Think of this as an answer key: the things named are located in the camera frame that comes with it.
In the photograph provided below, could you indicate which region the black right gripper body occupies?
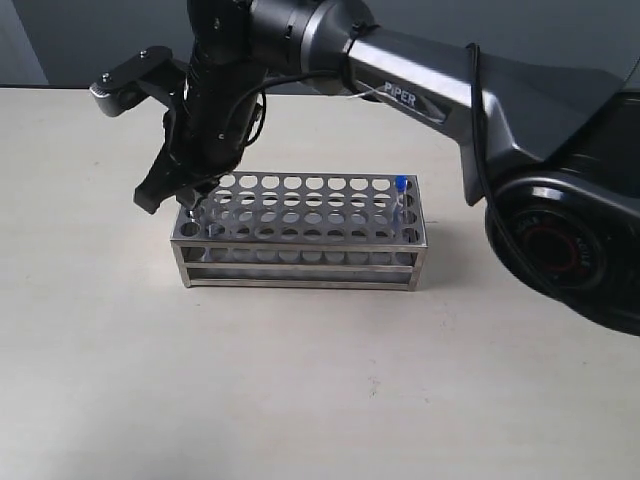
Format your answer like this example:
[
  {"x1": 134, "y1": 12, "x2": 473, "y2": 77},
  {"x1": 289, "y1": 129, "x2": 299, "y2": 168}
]
[{"x1": 165, "y1": 1, "x2": 265, "y2": 175}]

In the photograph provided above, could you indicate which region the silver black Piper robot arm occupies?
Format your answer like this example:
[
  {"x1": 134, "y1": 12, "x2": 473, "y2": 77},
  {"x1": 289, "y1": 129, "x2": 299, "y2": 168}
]
[{"x1": 134, "y1": 1, "x2": 639, "y2": 335}]

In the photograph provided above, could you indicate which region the stainless steel test tube rack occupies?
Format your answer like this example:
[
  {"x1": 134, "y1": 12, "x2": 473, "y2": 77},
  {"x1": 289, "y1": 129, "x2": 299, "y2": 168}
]
[{"x1": 170, "y1": 171, "x2": 428, "y2": 291}]

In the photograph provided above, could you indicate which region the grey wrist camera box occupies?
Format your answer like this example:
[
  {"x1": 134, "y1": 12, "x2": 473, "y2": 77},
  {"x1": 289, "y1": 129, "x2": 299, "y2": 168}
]
[{"x1": 89, "y1": 46, "x2": 187, "y2": 118}]

